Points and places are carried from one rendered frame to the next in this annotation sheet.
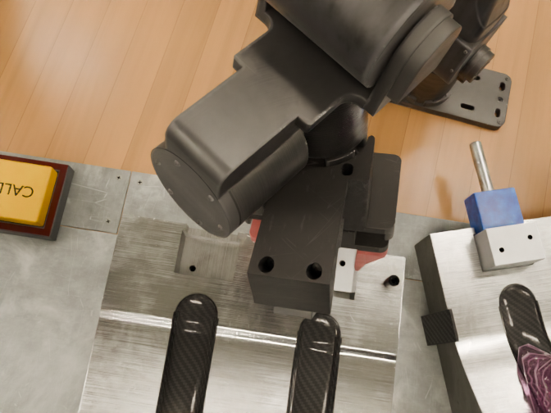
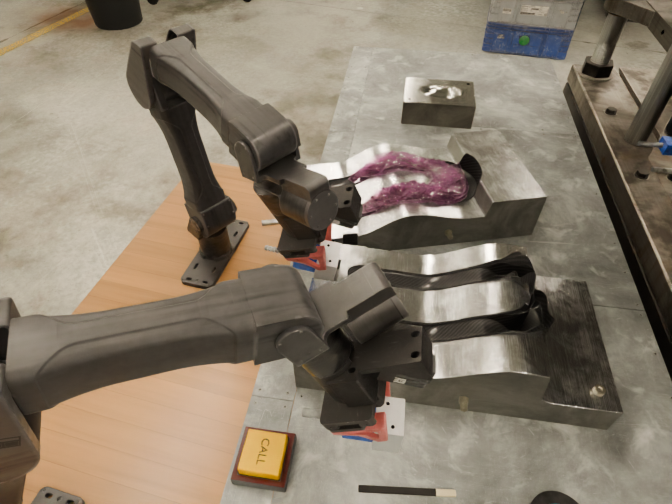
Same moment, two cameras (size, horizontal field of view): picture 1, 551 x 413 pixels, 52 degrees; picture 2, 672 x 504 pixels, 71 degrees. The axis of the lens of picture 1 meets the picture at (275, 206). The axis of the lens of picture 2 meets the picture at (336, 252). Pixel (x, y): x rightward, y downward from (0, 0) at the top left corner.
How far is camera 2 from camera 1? 53 cm
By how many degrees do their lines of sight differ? 44
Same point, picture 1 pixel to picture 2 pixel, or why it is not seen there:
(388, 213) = not seen: hidden behind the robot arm
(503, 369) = (368, 219)
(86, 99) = (192, 429)
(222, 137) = (312, 178)
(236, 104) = (299, 177)
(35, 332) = (356, 445)
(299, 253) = (342, 194)
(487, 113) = (240, 226)
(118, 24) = (135, 412)
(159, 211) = (280, 377)
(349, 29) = (285, 136)
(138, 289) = not seen: hidden behind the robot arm
